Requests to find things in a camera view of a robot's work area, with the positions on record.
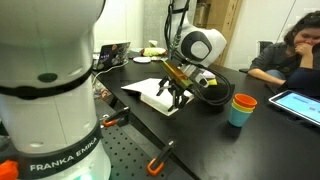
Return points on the orange black clamp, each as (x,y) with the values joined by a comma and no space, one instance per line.
(119,117)
(155,166)

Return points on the yellow plastic cup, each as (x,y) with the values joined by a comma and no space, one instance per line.
(239,107)

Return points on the seated person in grey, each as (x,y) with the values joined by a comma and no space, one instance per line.
(299,49)

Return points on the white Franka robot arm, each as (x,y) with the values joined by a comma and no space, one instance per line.
(47,100)

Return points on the white plate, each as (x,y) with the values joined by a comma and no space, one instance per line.
(142,59)

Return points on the black bowl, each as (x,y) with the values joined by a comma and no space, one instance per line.
(217,95)

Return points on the tablet with blue screen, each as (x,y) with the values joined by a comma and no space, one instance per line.
(297,104)

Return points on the orange black clamp near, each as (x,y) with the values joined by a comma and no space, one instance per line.
(155,166)

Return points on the laptop with stickers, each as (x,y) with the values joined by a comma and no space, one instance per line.
(111,55)

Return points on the blue plastic cup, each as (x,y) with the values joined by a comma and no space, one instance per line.
(238,117)

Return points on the orange black clamp far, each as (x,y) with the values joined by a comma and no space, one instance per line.
(119,117)

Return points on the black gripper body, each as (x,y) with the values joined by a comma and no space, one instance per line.
(194,73)

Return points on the white Intelligent Robotic Systems book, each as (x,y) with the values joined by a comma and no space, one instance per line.
(148,90)

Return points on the orange plastic cup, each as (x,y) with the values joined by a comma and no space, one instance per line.
(245,100)

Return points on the black perforated breadboard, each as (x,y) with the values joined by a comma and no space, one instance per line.
(130,153)

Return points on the cardboard box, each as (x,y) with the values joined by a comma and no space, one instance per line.
(221,15)

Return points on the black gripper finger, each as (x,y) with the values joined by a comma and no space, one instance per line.
(162,86)
(179,98)

